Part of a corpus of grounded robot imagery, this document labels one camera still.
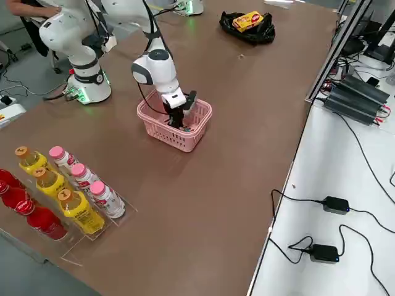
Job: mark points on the pink cap white bottle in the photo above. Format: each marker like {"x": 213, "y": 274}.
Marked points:
{"x": 83, "y": 175}
{"x": 63, "y": 157}
{"x": 108, "y": 202}

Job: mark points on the black smartphone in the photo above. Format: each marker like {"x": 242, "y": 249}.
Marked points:
{"x": 373, "y": 81}

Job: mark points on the black office chair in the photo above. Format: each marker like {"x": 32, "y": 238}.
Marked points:
{"x": 34, "y": 40}

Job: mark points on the person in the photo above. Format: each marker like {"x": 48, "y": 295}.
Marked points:
{"x": 27, "y": 7}

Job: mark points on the pink plastic basket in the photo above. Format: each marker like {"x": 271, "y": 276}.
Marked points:
{"x": 172, "y": 140}

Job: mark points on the black power supply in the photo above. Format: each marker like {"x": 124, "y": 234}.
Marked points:
{"x": 364, "y": 91}
{"x": 351, "y": 108}

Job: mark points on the white device yellow label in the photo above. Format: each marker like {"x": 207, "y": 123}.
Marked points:
{"x": 12, "y": 112}

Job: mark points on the black power adapter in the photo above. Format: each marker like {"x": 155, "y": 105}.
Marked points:
{"x": 324, "y": 253}
{"x": 335, "y": 205}

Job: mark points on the black plastic bag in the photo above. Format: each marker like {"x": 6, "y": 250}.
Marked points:
{"x": 247, "y": 35}

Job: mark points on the black monitor stand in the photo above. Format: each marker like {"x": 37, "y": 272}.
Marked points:
{"x": 381, "y": 46}

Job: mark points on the red drink bottle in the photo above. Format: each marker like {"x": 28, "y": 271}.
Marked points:
{"x": 46, "y": 223}
{"x": 7, "y": 179}
{"x": 15, "y": 195}

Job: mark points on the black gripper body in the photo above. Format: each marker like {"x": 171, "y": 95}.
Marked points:
{"x": 174, "y": 110}

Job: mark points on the yellow red snack box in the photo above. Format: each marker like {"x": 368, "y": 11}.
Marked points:
{"x": 248, "y": 20}

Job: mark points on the aluminium frame post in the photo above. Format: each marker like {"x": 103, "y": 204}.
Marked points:
{"x": 336, "y": 49}

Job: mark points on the yellow drink bottle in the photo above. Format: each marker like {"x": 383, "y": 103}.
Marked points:
{"x": 81, "y": 214}
{"x": 32, "y": 161}
{"x": 49, "y": 182}

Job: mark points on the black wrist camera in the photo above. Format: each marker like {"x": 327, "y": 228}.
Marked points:
{"x": 190, "y": 100}

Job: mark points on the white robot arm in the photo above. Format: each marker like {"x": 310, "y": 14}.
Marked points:
{"x": 157, "y": 71}
{"x": 194, "y": 6}

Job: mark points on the white power strip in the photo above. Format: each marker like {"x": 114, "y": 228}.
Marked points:
{"x": 5, "y": 99}

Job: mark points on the clear acrylic bottle rack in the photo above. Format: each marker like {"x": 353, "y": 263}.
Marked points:
{"x": 123, "y": 212}

